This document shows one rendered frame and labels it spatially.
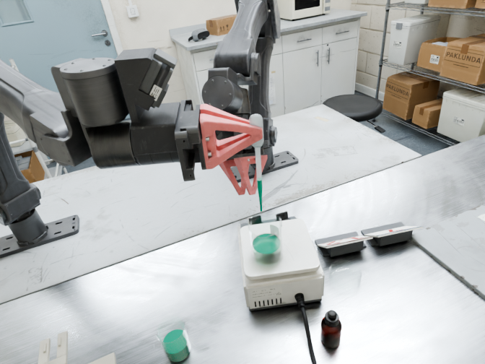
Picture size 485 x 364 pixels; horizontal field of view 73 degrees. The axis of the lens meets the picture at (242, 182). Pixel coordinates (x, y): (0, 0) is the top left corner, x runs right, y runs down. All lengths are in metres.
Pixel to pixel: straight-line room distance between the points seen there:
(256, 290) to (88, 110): 0.35
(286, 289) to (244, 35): 0.47
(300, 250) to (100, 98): 0.37
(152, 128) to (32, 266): 0.54
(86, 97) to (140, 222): 0.49
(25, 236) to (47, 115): 0.46
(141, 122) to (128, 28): 2.94
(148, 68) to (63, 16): 2.93
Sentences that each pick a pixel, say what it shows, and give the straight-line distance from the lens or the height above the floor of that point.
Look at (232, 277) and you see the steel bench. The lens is 0.64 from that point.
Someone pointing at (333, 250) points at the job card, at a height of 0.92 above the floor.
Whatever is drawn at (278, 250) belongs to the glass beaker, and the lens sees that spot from 0.52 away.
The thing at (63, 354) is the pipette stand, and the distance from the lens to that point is 0.49.
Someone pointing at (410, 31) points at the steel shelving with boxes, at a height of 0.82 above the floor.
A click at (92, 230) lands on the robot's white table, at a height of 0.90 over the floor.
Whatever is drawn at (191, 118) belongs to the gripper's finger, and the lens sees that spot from 0.38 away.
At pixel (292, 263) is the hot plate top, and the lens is 0.54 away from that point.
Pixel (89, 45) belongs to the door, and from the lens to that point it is 3.31.
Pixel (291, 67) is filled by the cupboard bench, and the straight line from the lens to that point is 3.21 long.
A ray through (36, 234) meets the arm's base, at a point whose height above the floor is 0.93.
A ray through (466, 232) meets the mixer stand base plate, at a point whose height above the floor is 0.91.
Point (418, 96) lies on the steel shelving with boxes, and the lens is 3.15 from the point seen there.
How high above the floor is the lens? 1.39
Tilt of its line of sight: 34 degrees down
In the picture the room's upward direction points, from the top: 7 degrees counter-clockwise
